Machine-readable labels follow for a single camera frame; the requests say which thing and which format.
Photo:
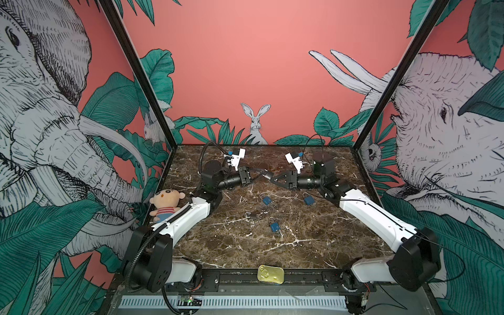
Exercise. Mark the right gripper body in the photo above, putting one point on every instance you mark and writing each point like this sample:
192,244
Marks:
295,180

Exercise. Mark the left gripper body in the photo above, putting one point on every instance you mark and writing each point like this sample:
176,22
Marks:
243,176

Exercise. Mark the large blue padlock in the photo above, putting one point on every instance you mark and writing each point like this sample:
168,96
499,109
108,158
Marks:
308,198

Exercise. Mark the black padlock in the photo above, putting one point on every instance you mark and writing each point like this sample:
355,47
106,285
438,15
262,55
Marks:
267,174

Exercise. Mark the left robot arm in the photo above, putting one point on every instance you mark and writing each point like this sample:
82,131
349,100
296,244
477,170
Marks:
149,263

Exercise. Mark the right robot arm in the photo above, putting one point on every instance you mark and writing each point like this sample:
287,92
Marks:
415,259

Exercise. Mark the grey padlock with key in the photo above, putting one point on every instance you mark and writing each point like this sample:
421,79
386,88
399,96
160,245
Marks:
252,216

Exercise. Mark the plush doll toy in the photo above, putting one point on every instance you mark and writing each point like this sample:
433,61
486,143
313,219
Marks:
166,204

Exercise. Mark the gold tin can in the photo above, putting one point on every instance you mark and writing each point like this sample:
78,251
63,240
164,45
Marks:
271,274

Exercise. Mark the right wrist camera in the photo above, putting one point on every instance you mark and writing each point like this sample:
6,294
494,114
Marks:
296,160

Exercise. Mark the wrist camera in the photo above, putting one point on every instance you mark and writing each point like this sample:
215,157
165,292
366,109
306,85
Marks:
296,160
234,157

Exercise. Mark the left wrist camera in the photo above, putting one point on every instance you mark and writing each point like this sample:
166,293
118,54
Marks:
234,157

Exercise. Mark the white perforated rail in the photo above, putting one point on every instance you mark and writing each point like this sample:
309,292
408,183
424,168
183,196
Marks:
333,303

